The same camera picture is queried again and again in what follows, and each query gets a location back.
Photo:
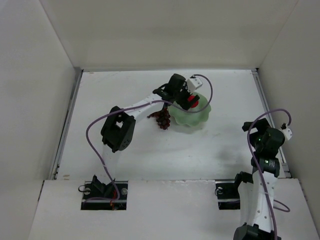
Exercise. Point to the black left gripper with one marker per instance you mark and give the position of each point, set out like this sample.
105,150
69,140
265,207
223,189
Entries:
186,100

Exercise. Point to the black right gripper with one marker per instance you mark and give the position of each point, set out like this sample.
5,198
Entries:
253,125

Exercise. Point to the red fake apple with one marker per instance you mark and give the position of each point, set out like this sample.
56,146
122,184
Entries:
193,100

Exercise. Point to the dark red fake grape bunch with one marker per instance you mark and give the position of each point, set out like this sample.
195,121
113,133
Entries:
162,118

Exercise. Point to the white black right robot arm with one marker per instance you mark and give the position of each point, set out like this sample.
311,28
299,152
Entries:
257,189

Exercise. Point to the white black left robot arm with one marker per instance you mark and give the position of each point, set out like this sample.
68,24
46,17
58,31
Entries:
118,129

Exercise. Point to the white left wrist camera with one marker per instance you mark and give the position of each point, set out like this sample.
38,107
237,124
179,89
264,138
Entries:
193,83

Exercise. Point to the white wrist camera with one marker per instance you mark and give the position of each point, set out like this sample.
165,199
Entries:
193,83
287,132

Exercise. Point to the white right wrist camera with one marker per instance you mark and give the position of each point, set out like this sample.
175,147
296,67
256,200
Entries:
287,132

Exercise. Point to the aluminium table edge rail right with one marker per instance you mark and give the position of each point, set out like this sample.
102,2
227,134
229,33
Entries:
284,169

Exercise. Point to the aluminium table edge rail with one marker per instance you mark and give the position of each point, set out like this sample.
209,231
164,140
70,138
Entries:
284,169
57,157

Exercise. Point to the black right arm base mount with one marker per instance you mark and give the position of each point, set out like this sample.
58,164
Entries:
227,195

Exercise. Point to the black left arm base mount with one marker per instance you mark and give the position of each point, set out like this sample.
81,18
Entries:
98,196

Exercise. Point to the aluminium table edge rail left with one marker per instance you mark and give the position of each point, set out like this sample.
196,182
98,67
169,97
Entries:
57,157

